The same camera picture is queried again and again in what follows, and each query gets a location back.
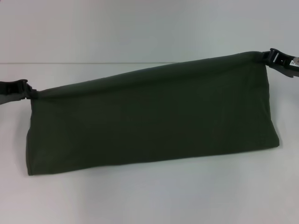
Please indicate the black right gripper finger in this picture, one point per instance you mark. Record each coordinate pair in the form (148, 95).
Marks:
(271, 57)

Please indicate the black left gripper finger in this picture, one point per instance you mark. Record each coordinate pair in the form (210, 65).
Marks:
(29, 89)

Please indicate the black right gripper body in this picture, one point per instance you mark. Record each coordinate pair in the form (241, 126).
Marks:
(289, 66)

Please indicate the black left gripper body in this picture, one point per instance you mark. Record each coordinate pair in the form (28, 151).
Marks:
(10, 91)

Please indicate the dark green t-shirt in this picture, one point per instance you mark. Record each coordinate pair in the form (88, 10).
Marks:
(149, 116)

